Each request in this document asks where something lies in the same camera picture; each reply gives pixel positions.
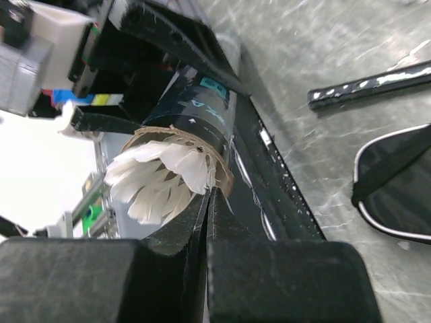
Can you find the badminton racket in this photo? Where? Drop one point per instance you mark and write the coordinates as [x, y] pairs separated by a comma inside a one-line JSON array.
[[372, 85]]

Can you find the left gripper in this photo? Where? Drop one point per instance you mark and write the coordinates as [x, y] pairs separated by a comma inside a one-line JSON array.
[[123, 52]]

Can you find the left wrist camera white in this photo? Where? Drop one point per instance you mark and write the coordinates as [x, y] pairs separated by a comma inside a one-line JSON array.
[[38, 47]]

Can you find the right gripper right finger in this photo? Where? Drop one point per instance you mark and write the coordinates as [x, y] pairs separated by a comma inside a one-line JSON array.
[[257, 280]]

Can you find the black shuttlecock tube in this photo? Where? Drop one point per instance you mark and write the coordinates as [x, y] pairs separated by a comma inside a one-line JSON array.
[[196, 108]]

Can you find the white shuttlecock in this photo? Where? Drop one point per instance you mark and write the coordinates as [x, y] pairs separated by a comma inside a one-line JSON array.
[[160, 178]]

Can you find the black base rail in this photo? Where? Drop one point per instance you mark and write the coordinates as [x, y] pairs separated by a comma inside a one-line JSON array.
[[284, 212]]

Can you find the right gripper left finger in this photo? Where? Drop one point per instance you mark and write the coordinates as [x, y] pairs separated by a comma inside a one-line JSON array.
[[160, 278]]

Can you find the black racket cover bag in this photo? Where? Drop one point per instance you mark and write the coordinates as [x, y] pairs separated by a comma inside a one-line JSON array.
[[391, 183]]

